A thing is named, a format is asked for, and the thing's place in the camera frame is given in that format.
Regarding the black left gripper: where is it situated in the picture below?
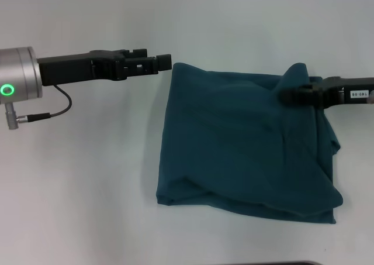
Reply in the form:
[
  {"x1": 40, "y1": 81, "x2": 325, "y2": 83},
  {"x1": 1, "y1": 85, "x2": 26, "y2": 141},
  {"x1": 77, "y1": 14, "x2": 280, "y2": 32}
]
[{"x1": 36, "y1": 47, "x2": 172, "y2": 87}]

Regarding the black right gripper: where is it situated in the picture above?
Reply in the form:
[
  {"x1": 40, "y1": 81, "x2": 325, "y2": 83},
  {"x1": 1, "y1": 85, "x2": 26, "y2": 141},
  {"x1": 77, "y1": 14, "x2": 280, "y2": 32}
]
[{"x1": 279, "y1": 75, "x2": 374, "y2": 110}]

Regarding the teal T-shirt with FREE print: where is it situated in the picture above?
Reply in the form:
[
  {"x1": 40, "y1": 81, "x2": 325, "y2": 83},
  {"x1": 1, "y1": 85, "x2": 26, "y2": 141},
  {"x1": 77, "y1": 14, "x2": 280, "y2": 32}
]
[{"x1": 155, "y1": 61, "x2": 343, "y2": 225}]

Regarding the dark device edge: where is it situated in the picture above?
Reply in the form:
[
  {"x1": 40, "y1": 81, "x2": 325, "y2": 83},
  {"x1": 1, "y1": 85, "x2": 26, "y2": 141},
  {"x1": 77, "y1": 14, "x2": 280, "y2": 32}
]
[{"x1": 264, "y1": 260, "x2": 324, "y2": 265}]

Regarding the left arm cable with plugs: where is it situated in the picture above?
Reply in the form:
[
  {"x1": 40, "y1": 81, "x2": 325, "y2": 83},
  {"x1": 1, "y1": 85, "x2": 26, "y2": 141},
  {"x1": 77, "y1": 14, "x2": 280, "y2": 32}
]
[{"x1": 4, "y1": 85, "x2": 73, "y2": 130}]

